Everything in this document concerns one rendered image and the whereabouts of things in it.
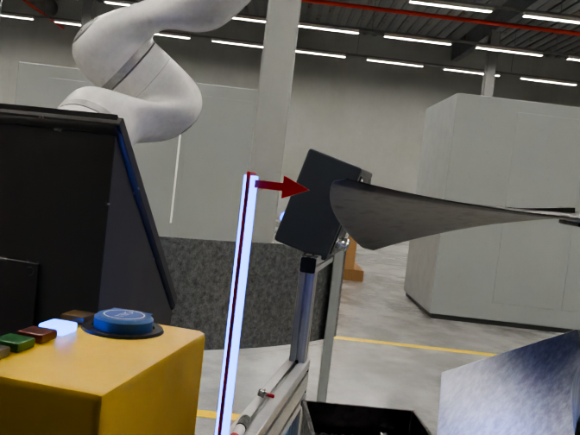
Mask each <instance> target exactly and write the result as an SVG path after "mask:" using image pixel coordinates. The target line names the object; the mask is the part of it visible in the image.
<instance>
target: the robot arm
mask: <svg viewBox="0 0 580 435"><path fill-rule="evenodd" d="M250 1H251V0H144V1H141V2H139V3H134V4H131V5H129V6H126V7H123V8H120V9H115V10H112V11H110V12H107V13H105V14H102V15H101V16H96V18H94V19H92V20H90V21H89V22H88V23H87V24H86V25H84V26H83V27H82V28H81V30H80V31H79V32H78V33H77V34H76V36H74V41H73V44H72V56H73V58H74V60H75V63H76V65H77V66H78V68H79V70H80V71H81V72H82V73H83V74H84V75H85V76H86V77H87V78H88V79H89V80H90V81H91V82H92V83H93V84H94V85H95V86H96V87H95V86H86V87H81V88H79V89H77V90H76V91H74V92H72V93H71V94H70V95H69V96H68V97H67V98H66V99H65V100H64V101H63V102H62V103H61V104H60V105H59V107H58V108H57V109H62V110H80V111H89V112H97V113H106V114H115V115H118V117H121V118H123V119H124V122H125V125H126V128H127V131H128V134H129V139H130V142H131V145H132V147H133V146H134V145H135V144H136V143H148V142H163V141H166V140H170V139H173V138H174V137H176V136H179V135H181V134H183V133H185V131H187V130H188V129H189V128H191V127H192V126H193V125H194V124H195V122H196V121H197V120H198V118H199V116H200V112H201V109H202V96H201V93H200V90H199V88H198V87H197V85H196V84H195V82H194V81H193V80H192V78H191V77H190V76H189V75H188V74H187V73H186V72H185V71H184V70H183V69H182V68H181V67H180V66H179V65H178V64H177V63H176V62H175V61H174V60H173V59H172V58H171V57H170V56H169V55H168V54H167V53H166V52H165V51H164V50H162V49H161V48H160V47H159V46H158V45H157V44H156V43H155V42H154V41H153V36H154V35H155V34H156V33H158V32H160V31H162V30H165V29H178V30H184V31H189V32H196V33H202V32H208V31H212V30H214V29H217V28H220V27H222V26H223V25H225V24H226V23H227V22H229V21H230V20H231V19H232V18H233V17H234V16H236V15H237V14H238V13H239V12H240V11H241V10H242V9H243V8H244V7H245V6H246V5H247V4H248V3H249V2H250Z"/></svg>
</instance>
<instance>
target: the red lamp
mask: <svg viewBox="0 0 580 435"><path fill-rule="evenodd" d="M16 334H17V335H22V336H27V337H34V338H35V343H36V344H43V343H45V342H48V341H50V340H53V339H55V338H57V330H55V329H50V328H45V327H40V326H34V325H33V326H30V327H28V328H24V329H21V330H19V331H17V332H16Z"/></svg>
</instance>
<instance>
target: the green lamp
mask: <svg viewBox="0 0 580 435"><path fill-rule="evenodd" d="M0 345H5V346H9V347H10V352H14V353H19V352H21V351H24V350H27V349H30V348H32V347H34V346H35V338H34V337H27V336H22V335H17V334H12V333H9V334H6V335H3V336H1V337H0Z"/></svg>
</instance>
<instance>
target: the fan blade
mask: <svg viewBox="0 0 580 435"><path fill-rule="evenodd" d="M330 201H331V208H332V210H333V212H334V214H335V216H336V218H337V220H338V222H339V223H340V224H341V225H342V227H343V228H344V229H345V231H346V232H347V233H348V234H349V235H350V236H351V237H352V238H353V239H354V240H355V241H356V242H357V243H358V244H359V245H360V246H361V247H362V248H365V249H371V250H376V249H381V248H384V247H387V246H390V245H393V244H396V243H402V242H405V241H409V240H413V239H416V238H420V237H424V236H431V235H435V234H439V233H444V232H448V231H454V230H462V229H467V228H472V227H478V226H484V225H490V224H504V223H512V222H521V221H531V220H541V219H554V218H559V219H568V220H577V221H580V213H578V212H575V207H552V208H512V207H496V206H488V205H475V204H468V203H462V202H456V201H450V200H445V199H436V198H432V197H427V196H422V195H418V194H413V193H409V192H402V191H397V190H394V189H389V188H386V187H381V186H375V185H370V184H367V183H363V182H360V181H356V180H350V179H341V180H334V181H333V182H332V184H331V189H330Z"/></svg>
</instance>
